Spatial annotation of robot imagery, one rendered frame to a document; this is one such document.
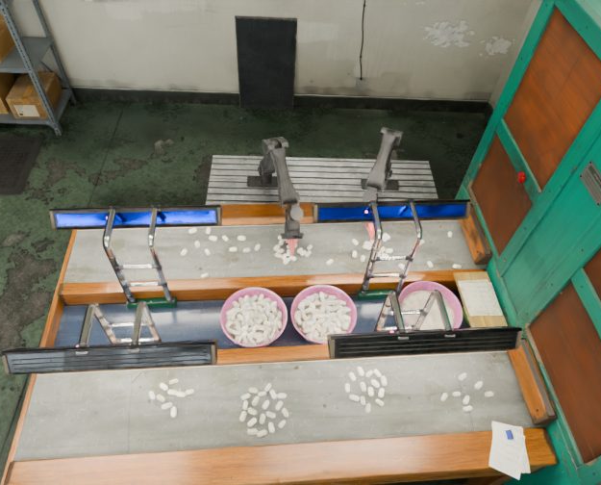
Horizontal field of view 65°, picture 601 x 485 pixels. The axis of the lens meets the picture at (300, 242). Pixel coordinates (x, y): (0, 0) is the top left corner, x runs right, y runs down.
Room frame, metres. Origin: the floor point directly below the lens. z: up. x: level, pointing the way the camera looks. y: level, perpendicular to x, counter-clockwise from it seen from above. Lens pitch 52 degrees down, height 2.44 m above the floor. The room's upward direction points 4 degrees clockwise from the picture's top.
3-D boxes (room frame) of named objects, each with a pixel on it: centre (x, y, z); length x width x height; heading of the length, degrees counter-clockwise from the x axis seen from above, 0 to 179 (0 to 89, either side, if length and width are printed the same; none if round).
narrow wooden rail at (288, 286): (1.10, 0.07, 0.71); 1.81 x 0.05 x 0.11; 98
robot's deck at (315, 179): (1.54, -0.12, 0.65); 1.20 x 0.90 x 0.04; 94
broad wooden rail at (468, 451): (0.39, -0.03, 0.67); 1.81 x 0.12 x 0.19; 98
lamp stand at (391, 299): (0.79, -0.41, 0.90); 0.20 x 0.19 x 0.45; 98
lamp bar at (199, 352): (0.59, 0.54, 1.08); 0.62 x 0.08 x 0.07; 98
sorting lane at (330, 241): (1.27, 0.09, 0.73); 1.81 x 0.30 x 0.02; 98
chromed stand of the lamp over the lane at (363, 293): (1.19, -0.35, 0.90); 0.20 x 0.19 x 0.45; 98
